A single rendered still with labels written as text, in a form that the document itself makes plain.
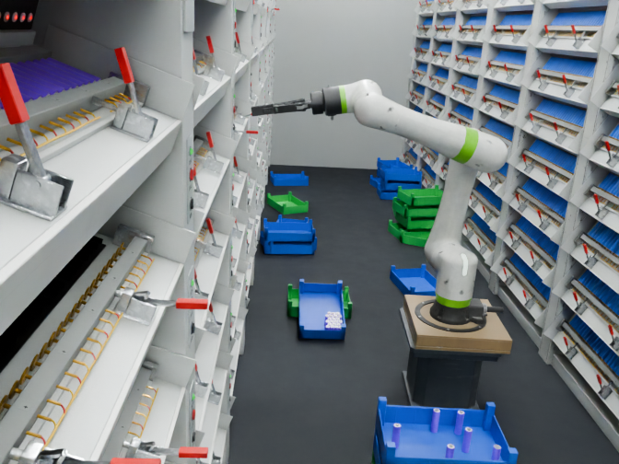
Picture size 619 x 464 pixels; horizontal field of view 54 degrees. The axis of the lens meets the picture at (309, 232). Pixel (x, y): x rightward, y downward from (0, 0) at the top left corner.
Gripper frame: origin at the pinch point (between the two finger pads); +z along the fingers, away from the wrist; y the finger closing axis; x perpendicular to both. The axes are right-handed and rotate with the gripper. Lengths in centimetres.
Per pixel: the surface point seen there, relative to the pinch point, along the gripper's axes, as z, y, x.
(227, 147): 6, -54, -1
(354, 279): -30, 99, -109
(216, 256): 11, -71, -23
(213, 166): 8, -71, -2
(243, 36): 3.6, 15.9, 23.8
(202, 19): 7, -54, 29
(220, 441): 22, -60, -83
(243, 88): 6.4, 15.9, 6.3
